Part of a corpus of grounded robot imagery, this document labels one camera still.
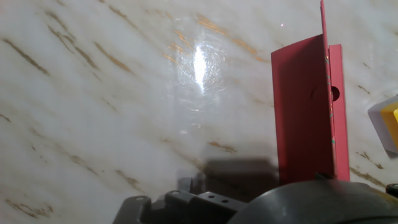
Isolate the red folded cardboard stand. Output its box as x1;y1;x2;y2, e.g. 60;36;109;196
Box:
270;0;351;187

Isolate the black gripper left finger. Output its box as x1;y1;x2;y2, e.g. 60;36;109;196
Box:
111;177;248;224

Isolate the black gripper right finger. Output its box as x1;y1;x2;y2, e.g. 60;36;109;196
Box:
385;183;398;198

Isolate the green button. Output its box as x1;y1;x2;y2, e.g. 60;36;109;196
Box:
367;95;398;155

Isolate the marble pattern board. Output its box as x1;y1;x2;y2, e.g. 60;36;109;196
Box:
0;0;398;224

